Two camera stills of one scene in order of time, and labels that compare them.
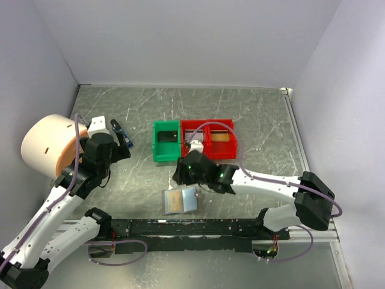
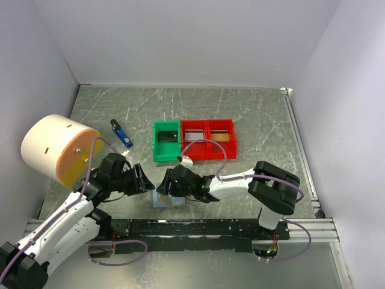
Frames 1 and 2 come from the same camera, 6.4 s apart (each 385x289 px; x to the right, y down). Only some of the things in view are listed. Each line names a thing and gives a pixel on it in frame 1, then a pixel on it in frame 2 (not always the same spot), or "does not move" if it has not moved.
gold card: x=174 y=201 to x=163 y=200
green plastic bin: x=166 y=140 does not move
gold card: x=219 y=135 does not move
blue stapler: x=116 y=127 does not move
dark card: x=168 y=136 does not move
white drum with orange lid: x=49 y=146 does not move
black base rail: x=182 y=235 does not move
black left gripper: x=121 y=151 to x=141 y=182
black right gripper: x=180 y=176 to x=165 y=188
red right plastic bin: x=219 y=150 does not move
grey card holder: x=180 y=201 to x=160 y=200
